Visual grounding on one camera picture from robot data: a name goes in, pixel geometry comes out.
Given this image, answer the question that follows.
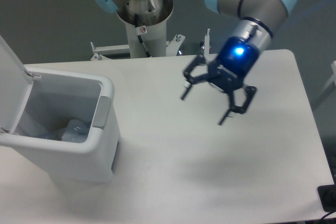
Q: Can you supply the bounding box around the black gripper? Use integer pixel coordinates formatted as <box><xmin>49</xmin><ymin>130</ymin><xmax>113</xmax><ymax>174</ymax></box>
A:
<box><xmin>180</xmin><ymin>36</ymin><xmax>263</xmax><ymax>126</ymax></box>

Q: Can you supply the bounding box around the clear plastic water bottle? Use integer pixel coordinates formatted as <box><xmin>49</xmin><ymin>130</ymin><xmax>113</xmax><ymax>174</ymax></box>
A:
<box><xmin>36</xmin><ymin>119</ymin><xmax>92</xmax><ymax>143</ymax></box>

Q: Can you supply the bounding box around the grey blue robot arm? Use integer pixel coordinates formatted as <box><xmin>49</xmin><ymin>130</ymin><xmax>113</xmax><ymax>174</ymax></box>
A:
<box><xmin>94</xmin><ymin>0</ymin><xmax>297</xmax><ymax>114</ymax></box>

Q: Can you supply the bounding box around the white trash can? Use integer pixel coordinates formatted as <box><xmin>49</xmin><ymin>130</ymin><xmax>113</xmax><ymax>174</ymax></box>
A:
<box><xmin>1</xmin><ymin>67</ymin><xmax>120</xmax><ymax>183</ymax></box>

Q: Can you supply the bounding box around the white trash can lid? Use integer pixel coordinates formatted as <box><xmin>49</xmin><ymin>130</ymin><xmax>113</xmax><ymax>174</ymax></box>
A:
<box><xmin>1</xmin><ymin>38</ymin><xmax>41</xmax><ymax>133</ymax></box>

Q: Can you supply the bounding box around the white furniture leg at right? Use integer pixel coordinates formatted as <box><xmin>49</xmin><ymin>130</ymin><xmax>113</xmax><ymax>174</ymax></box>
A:
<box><xmin>310</xmin><ymin>60</ymin><xmax>336</xmax><ymax>110</ymax></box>

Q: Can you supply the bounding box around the black device at table edge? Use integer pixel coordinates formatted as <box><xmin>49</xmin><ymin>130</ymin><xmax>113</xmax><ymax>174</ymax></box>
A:
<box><xmin>317</xmin><ymin>184</ymin><xmax>335</xmax><ymax>212</ymax></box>

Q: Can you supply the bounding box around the white metal base frame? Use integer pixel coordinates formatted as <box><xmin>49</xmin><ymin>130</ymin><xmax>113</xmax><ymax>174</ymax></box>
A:
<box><xmin>90</xmin><ymin>28</ymin><xmax>211</xmax><ymax>61</ymax></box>

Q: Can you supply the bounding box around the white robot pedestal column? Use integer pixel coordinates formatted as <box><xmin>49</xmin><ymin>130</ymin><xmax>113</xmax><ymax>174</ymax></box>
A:
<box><xmin>117</xmin><ymin>0</ymin><xmax>173</xmax><ymax>58</ymax></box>

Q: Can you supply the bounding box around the black cable on pedestal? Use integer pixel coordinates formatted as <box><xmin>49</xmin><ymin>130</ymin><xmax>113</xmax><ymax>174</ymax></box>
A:
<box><xmin>133</xmin><ymin>13</ymin><xmax>153</xmax><ymax>58</ymax></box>

